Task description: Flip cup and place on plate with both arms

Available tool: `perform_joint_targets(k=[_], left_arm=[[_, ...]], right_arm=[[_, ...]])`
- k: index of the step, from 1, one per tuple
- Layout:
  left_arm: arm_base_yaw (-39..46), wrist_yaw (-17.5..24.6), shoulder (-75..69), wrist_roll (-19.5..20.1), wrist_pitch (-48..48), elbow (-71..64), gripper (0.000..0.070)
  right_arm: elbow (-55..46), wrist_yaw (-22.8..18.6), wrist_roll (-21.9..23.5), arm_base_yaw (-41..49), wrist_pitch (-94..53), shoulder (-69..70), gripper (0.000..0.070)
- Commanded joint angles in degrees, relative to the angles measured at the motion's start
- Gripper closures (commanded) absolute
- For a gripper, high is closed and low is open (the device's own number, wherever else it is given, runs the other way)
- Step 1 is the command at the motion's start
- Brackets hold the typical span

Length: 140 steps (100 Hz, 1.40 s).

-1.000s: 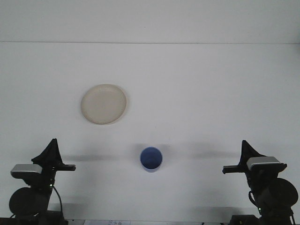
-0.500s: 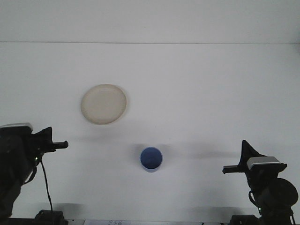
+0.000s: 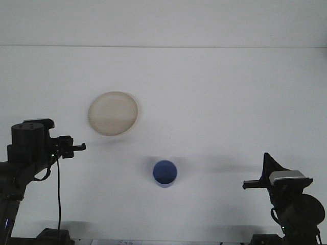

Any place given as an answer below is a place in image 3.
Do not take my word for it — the pale blue cup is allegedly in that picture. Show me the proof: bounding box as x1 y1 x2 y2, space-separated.
152 159 178 188

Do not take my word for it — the pale round plate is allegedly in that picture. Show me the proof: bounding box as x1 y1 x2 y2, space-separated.
88 91 141 137

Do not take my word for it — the white printed paper sheet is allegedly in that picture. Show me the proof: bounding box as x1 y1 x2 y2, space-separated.
91 239 144 245

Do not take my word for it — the long black arm cable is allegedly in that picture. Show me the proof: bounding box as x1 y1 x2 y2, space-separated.
50 150 62 230

